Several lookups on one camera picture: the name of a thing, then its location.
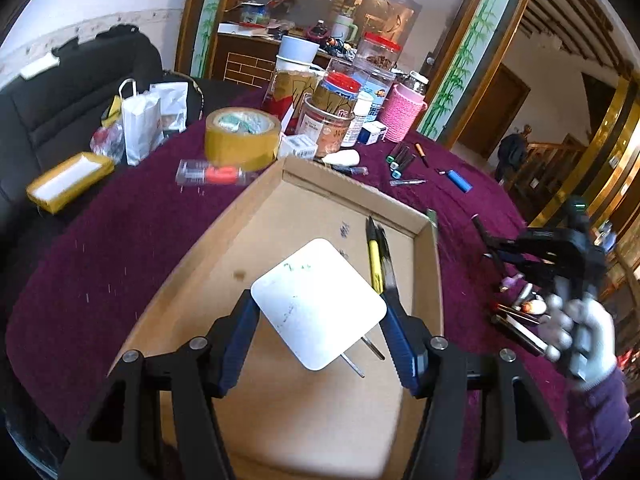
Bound green mug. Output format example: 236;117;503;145
332;15;359;44

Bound yellow black pen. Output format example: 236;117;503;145
366;216;385;295

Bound yellow tape roll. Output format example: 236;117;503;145
205;107;282;172

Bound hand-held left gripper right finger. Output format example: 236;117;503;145
379;304;583;480

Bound person's right hand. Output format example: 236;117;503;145
545;294;619;392

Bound small blue white box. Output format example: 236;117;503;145
359;121;388;145

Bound wooden railing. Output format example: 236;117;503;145
505;135;587;221

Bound large clear red lid jar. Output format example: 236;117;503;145
357;32;403;75

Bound white foil packet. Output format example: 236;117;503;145
150;81;190;136

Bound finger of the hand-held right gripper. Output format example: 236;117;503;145
482;252;556;286
471;214;523;267

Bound yellow white box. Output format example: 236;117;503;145
26;152;115;215

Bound white medicine bottle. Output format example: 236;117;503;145
345;92;376;148

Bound red lid patterned jar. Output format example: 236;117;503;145
312;72;362;121

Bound white paper bag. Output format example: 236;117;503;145
118;79;163;167

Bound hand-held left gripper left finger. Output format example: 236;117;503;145
60;289;261;480

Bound pink mesh cup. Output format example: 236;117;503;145
377;71;430;143

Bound person's right forearm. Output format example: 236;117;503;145
565;365;633;480

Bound clear jar blue label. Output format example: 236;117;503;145
350;67;397;113

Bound purple tablecloth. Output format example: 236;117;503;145
5;82;576;480

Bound cardboard box tray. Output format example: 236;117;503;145
107;156;443;480

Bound black white pen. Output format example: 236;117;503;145
490;312;551;357

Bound black sofa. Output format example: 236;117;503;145
0;25;163;241

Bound blue lighter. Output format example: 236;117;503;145
439;170;473;193

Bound white bowl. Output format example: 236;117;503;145
276;35;321;67

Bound clear jar orange label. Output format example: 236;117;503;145
300;97;356;158

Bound wooden cabinet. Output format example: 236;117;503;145
217;32;281;95

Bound white charger plug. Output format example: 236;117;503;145
250;237;388;378

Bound packaged orange utility knife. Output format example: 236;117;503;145
176;159;258;187

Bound brown red carton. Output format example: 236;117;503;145
263;67;321;133

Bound wooden door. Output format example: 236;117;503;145
457;65;531;161

